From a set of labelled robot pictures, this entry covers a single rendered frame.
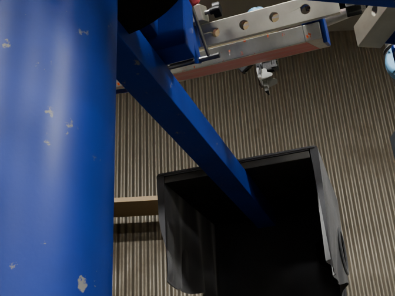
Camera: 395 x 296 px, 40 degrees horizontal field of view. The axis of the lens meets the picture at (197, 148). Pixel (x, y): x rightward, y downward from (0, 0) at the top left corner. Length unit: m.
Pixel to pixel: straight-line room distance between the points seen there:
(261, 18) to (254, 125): 2.99
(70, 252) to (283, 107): 3.88
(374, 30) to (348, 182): 3.06
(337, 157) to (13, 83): 3.76
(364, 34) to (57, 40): 0.71
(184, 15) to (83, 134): 0.52
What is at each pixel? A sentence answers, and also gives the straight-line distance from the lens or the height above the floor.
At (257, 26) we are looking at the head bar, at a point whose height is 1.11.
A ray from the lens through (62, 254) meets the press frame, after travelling 0.45.
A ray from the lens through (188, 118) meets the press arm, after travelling 1.03.
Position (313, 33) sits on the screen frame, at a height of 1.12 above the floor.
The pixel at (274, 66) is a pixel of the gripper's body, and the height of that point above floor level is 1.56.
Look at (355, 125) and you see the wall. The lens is 4.31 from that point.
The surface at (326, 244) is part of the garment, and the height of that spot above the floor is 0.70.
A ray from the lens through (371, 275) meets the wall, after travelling 3.93.
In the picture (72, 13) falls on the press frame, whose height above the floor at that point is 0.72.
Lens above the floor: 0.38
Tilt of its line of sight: 25 degrees up
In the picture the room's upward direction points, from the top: 3 degrees counter-clockwise
